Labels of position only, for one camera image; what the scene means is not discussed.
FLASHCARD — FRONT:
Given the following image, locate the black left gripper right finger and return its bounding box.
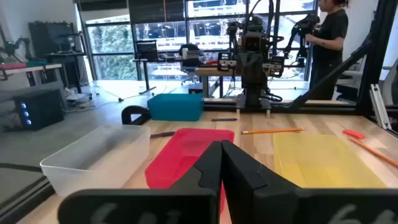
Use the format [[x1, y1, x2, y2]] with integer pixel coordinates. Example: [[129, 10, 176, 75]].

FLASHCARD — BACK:
[[221, 139, 398, 224]]

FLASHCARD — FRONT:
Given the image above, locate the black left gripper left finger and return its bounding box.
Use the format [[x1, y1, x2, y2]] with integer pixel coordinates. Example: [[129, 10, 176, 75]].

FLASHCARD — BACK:
[[57, 140, 223, 224]]

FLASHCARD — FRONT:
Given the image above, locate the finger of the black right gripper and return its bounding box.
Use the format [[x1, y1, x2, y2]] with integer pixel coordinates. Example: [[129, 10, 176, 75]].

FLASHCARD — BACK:
[[253, 52, 267, 91], [239, 52, 254, 91]]

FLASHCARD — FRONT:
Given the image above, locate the orange pencil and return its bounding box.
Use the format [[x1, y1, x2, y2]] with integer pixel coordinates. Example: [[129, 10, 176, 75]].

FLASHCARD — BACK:
[[348, 136, 398, 169], [241, 128, 305, 135]]

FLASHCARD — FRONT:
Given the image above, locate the red eraser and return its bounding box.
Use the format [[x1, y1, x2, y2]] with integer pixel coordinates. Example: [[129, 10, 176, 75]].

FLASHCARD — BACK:
[[343, 129, 366, 140]]

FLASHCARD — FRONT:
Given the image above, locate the wooden table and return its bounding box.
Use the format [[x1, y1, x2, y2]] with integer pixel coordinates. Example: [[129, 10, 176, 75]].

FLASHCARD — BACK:
[[195, 67, 240, 98], [0, 63, 63, 82]]

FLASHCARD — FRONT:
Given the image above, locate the red plastic bin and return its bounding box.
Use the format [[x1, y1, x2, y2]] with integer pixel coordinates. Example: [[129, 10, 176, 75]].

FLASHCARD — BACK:
[[144, 127, 236, 224]]

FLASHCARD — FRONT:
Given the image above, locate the black office chair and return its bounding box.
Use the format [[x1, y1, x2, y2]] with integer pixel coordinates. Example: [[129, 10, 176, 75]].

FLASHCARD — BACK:
[[178, 43, 203, 85]]

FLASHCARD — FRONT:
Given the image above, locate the yellow plastic bin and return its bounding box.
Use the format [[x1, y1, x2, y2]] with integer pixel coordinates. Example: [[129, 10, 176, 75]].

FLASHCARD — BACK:
[[272, 133, 388, 189]]

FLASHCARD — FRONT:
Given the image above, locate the person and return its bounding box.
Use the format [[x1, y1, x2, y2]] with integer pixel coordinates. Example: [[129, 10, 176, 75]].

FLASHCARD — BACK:
[[304, 0, 349, 101]]

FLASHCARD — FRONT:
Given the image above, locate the teal plastic bin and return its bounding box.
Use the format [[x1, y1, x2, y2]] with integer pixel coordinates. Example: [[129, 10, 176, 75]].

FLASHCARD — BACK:
[[147, 93, 205, 122]]

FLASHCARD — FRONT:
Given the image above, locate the black standing desk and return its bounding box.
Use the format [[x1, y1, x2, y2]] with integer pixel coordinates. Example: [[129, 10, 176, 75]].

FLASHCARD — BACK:
[[132, 57, 162, 96]]

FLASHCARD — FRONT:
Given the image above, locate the black monitor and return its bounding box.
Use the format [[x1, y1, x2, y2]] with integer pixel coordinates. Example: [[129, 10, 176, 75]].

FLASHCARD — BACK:
[[136, 40, 159, 62]]

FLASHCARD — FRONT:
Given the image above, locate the clear plastic bin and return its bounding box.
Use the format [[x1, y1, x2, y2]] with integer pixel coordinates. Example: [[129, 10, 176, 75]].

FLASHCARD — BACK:
[[39, 124, 152, 197]]

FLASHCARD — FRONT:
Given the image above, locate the silver aluminium extrusion piece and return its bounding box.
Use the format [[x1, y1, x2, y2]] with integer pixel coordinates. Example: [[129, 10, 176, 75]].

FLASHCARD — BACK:
[[369, 83, 393, 131]]

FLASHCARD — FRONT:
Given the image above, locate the black computer tower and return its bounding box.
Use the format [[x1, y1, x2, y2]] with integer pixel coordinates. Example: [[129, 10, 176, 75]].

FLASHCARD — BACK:
[[12, 89, 65, 131]]

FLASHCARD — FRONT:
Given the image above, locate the large black display cart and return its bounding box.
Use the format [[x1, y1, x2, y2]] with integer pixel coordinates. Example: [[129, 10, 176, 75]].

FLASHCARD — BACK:
[[28, 21, 87, 94]]

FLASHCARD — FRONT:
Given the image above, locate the flat red tray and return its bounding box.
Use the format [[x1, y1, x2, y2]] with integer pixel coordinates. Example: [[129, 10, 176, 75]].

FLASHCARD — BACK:
[[0, 62, 28, 70]]

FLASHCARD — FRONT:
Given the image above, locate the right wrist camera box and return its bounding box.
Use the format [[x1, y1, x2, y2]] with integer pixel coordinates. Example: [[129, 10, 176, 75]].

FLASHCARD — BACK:
[[241, 30, 264, 53]]

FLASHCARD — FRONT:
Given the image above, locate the black aluminium table frame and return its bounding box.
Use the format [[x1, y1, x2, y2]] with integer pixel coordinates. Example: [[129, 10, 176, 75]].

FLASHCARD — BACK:
[[0, 0, 398, 224]]

